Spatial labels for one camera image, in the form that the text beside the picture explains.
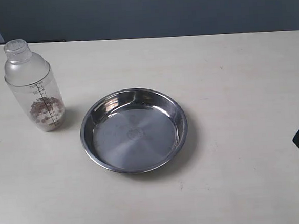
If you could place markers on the clear plastic shaker bottle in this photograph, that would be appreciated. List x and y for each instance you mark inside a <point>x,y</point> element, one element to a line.
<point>32,82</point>

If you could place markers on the round stainless steel plate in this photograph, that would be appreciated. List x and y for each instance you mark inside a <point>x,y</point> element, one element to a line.
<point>134,130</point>

